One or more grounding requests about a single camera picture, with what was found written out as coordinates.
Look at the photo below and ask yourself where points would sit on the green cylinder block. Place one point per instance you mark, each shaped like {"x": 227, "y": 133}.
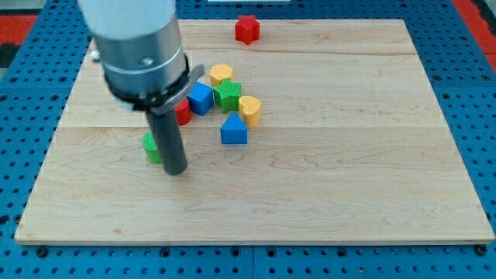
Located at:
{"x": 150, "y": 148}

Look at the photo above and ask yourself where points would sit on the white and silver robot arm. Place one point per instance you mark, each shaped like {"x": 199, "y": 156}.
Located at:
{"x": 139, "y": 44}

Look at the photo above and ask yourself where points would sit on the green star block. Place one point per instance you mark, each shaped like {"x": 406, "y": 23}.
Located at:
{"x": 227, "y": 94}

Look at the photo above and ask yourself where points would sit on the red star block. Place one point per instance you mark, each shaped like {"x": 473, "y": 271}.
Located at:
{"x": 247, "y": 29}

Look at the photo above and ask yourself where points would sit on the blue triangle block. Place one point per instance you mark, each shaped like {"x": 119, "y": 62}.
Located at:
{"x": 234, "y": 130}

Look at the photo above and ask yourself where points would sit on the yellow heart block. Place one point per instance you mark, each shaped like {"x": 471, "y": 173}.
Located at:
{"x": 250, "y": 110}

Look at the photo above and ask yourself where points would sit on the wooden board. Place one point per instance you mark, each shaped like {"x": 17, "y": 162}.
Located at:
{"x": 352, "y": 149}

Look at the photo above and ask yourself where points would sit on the blue cube block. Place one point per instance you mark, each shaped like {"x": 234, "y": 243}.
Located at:
{"x": 201, "y": 99}

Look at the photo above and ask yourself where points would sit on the red cylinder block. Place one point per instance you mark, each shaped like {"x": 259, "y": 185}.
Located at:
{"x": 183, "y": 112}

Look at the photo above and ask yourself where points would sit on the yellow hexagon block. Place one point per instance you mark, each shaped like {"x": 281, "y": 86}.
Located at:
{"x": 219, "y": 73}

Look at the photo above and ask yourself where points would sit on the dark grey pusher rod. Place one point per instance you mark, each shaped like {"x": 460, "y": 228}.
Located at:
{"x": 167, "y": 137}

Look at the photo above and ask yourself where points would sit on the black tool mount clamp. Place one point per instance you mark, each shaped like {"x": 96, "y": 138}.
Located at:
{"x": 162, "y": 98}

